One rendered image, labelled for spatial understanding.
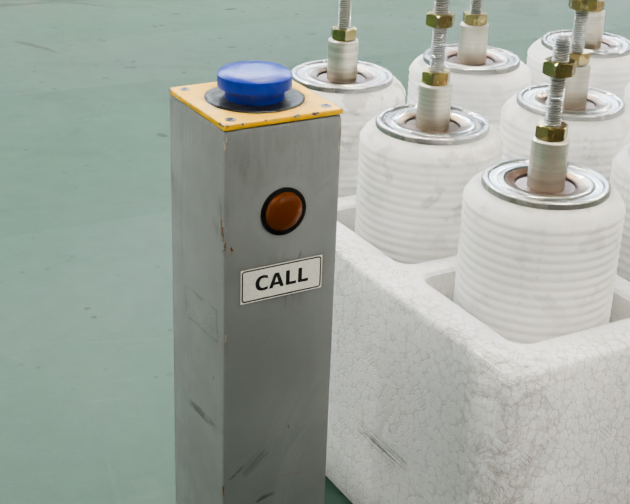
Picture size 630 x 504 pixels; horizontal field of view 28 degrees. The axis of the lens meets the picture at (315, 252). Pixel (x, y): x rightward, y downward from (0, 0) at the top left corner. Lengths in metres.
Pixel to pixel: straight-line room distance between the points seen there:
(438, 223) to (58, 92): 0.99
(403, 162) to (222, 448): 0.22
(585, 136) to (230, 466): 0.33
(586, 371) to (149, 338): 0.47
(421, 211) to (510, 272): 0.11
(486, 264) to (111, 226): 0.64
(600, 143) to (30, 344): 0.50
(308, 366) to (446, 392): 0.08
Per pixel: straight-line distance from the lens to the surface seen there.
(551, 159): 0.74
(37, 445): 0.95
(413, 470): 0.80
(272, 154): 0.65
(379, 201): 0.82
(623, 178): 0.81
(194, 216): 0.68
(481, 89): 0.96
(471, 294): 0.75
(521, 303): 0.73
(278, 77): 0.66
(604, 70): 1.03
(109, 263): 1.22
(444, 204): 0.81
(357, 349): 0.82
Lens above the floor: 0.52
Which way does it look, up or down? 25 degrees down
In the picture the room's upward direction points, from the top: 2 degrees clockwise
